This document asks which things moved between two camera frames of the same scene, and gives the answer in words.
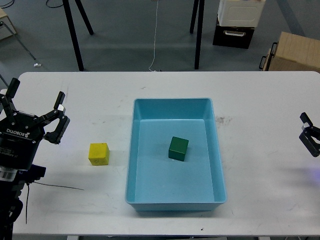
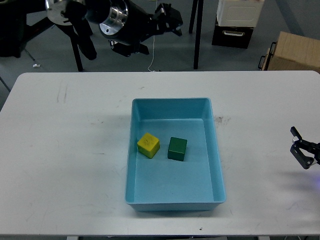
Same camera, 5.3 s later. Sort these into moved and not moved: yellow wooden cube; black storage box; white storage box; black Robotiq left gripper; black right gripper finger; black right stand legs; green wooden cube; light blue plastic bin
Moved: yellow wooden cube; black right gripper finger; black Robotiq left gripper
Not moved: green wooden cube; light blue plastic bin; black right stand legs; black storage box; white storage box
